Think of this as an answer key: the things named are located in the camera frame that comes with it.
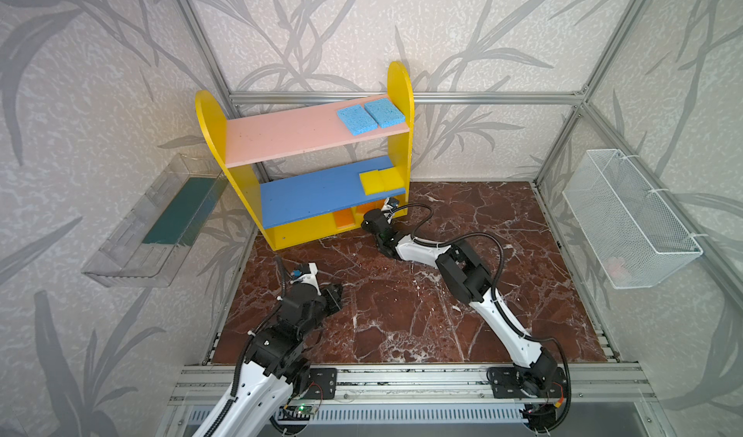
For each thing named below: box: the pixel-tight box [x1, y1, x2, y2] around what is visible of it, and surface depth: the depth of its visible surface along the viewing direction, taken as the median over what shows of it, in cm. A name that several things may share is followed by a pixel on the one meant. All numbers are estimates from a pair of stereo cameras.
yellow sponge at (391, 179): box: [378, 166, 406, 193], surface depth 102 cm
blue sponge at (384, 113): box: [363, 97, 406, 129], surface depth 82 cm
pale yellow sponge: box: [332, 207, 357, 230], surface depth 107 cm
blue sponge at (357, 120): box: [336, 104, 379, 137], surface depth 80 cm
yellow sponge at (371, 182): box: [358, 169, 386, 197], surface depth 101 cm
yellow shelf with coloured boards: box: [195, 61, 416, 252], surface depth 89 cm
